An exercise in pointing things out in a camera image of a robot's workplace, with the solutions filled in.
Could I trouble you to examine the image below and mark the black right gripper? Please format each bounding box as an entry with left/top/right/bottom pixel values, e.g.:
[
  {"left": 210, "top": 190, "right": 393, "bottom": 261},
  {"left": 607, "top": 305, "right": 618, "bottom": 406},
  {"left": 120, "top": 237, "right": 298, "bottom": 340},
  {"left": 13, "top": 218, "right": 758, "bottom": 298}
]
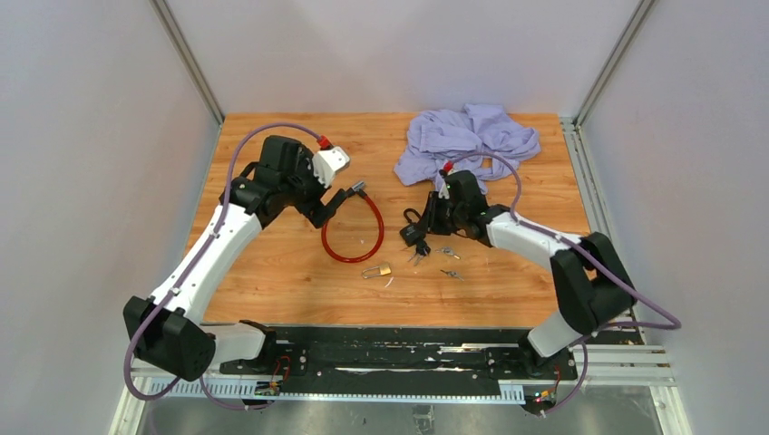
[{"left": 415, "top": 192, "right": 466, "bottom": 237}]

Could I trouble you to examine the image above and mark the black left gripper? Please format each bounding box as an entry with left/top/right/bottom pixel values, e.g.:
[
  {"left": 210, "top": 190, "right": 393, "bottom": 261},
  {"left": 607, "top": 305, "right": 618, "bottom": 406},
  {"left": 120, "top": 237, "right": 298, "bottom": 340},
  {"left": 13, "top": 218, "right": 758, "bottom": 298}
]
[{"left": 281, "top": 149, "right": 347, "bottom": 227}]

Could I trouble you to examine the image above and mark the black padlock body with shackle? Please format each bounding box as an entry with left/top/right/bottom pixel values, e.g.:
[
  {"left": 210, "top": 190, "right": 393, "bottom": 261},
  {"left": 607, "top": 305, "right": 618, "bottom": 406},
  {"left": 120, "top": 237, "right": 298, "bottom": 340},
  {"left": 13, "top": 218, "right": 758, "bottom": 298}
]
[{"left": 399, "top": 208, "right": 424, "bottom": 247}]

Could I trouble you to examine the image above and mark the silver key bunch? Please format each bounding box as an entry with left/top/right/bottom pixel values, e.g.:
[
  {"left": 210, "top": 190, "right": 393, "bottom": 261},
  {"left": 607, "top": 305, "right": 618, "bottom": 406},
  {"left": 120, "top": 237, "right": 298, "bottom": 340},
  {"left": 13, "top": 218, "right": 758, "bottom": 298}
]
[{"left": 437, "top": 246, "right": 461, "bottom": 259}]

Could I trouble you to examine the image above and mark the red cable lock black body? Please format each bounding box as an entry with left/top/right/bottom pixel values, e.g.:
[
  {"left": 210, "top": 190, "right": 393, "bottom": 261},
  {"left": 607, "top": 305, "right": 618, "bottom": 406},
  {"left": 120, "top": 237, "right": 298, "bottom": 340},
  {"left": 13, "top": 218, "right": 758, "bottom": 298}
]
[{"left": 320, "top": 180, "right": 385, "bottom": 264}]

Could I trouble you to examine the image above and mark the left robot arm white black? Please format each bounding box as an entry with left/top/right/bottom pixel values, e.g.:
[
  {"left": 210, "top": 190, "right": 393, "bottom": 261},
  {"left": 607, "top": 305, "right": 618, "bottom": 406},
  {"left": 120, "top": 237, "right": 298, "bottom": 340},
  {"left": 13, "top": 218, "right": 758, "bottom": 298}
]
[{"left": 122, "top": 135, "right": 350, "bottom": 382}]

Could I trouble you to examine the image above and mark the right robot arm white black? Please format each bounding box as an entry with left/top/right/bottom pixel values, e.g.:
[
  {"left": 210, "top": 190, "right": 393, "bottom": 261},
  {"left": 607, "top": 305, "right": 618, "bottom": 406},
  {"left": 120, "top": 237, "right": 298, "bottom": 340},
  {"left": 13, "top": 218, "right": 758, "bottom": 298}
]
[{"left": 417, "top": 165, "right": 637, "bottom": 378}]

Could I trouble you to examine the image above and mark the small brass padlock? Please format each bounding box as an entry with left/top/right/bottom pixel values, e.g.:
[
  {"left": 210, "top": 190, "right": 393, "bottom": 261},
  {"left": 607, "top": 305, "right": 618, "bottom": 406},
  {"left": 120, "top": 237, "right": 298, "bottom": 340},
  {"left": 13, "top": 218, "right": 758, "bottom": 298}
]
[{"left": 361, "top": 263, "right": 392, "bottom": 279}]

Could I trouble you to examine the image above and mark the crumpled lavender cloth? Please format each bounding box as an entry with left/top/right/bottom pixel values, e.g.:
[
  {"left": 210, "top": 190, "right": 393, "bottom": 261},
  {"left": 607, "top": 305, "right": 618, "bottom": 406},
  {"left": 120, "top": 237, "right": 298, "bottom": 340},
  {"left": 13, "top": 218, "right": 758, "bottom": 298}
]
[{"left": 394, "top": 103, "right": 541, "bottom": 192}]

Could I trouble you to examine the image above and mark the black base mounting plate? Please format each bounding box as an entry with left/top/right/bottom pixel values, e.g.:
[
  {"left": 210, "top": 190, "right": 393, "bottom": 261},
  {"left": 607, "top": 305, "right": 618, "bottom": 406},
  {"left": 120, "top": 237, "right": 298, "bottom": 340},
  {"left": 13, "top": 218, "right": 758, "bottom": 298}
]
[{"left": 220, "top": 325, "right": 579, "bottom": 397}]

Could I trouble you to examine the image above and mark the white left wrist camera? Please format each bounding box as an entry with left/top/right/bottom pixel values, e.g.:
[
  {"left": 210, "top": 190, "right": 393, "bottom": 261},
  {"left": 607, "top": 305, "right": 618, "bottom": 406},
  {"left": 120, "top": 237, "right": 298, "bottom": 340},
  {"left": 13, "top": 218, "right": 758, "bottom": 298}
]
[{"left": 311, "top": 147, "right": 351, "bottom": 189}]

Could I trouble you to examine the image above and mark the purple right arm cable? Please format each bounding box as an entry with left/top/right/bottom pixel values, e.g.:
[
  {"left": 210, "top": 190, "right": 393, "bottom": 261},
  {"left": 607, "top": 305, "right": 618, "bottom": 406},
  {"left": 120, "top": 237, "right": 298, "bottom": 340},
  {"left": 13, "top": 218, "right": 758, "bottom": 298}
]
[{"left": 441, "top": 150, "right": 683, "bottom": 417}]

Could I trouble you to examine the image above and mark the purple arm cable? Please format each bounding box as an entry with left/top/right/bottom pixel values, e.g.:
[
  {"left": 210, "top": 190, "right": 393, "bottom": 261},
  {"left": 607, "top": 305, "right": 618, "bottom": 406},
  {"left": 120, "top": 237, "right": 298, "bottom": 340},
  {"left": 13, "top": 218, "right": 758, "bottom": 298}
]
[
  {"left": 122, "top": 122, "right": 326, "bottom": 412},
  {"left": 441, "top": 150, "right": 683, "bottom": 417}
]

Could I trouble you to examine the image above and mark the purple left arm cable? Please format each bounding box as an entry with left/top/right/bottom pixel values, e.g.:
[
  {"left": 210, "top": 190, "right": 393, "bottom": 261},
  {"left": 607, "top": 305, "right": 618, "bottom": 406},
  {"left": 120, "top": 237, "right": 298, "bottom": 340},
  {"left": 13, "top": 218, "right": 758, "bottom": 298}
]
[{"left": 122, "top": 122, "right": 326, "bottom": 412}]

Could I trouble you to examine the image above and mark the slotted white cable duct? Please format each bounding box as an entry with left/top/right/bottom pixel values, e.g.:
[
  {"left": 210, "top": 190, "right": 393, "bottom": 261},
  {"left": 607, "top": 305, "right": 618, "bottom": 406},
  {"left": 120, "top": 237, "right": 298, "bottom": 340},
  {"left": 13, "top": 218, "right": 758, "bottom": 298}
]
[{"left": 147, "top": 376, "right": 527, "bottom": 404}]

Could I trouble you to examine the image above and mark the aluminium frame post left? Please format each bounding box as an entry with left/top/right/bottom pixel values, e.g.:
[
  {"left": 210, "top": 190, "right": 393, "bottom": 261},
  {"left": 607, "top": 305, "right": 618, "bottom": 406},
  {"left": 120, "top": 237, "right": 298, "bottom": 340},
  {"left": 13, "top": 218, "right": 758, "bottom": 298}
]
[{"left": 149, "top": 0, "right": 225, "bottom": 127}]

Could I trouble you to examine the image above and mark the aluminium frame post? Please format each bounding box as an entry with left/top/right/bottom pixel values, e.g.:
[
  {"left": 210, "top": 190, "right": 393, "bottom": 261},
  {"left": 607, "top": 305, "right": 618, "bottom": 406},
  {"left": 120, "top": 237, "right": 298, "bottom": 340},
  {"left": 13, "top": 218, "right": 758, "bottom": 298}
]
[
  {"left": 572, "top": 0, "right": 657, "bottom": 129},
  {"left": 149, "top": 0, "right": 225, "bottom": 127}
]

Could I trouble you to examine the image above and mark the aluminium frame post right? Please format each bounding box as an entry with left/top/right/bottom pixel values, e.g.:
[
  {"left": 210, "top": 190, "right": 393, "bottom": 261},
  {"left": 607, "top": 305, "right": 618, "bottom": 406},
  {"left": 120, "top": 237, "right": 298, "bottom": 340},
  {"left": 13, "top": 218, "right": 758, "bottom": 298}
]
[{"left": 572, "top": 0, "right": 657, "bottom": 129}]

